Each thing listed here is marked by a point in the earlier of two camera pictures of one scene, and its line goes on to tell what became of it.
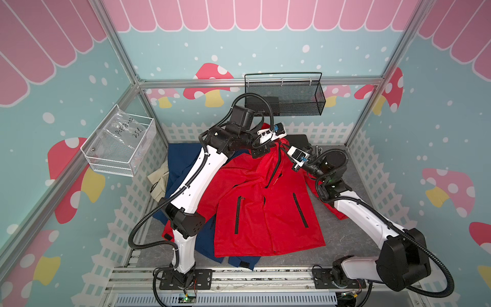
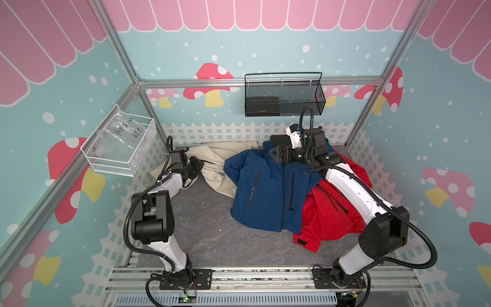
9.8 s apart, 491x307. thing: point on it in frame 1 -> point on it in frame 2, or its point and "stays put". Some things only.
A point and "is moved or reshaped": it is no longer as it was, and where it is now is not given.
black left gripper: x=261 y=150 -> x=199 y=164
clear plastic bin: x=117 y=142 stays put
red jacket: x=264 y=204 is moved or reshaped
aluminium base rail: x=138 y=286 stays put
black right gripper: x=296 y=167 -> x=282 y=149
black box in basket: x=259 y=105 stays put
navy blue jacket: x=178 y=157 -> x=269 y=195
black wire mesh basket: x=289 y=94 stays put
